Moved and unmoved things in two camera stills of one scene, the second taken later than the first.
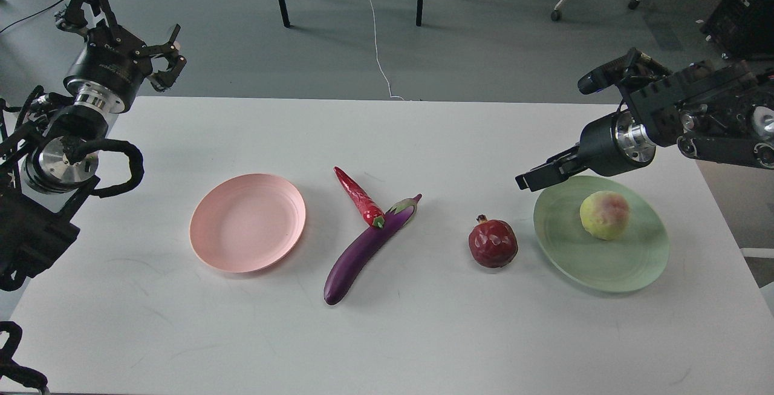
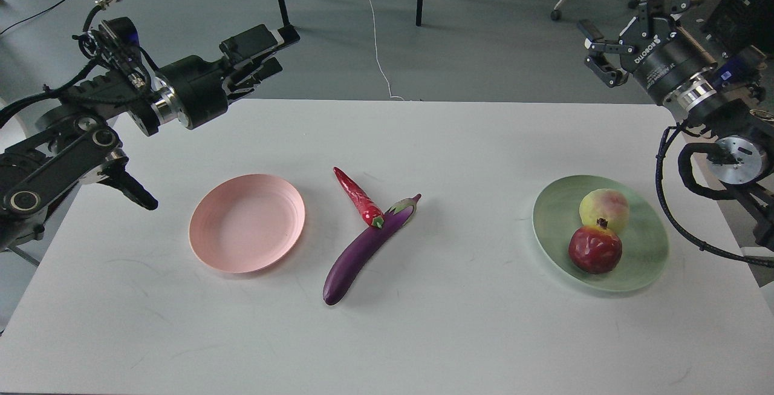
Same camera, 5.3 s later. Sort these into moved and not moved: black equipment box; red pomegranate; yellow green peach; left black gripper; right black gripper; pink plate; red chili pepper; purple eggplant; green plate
Moved: right black gripper; red pomegranate; left black gripper
Not moved: yellow green peach; red chili pepper; green plate; black equipment box; pink plate; purple eggplant
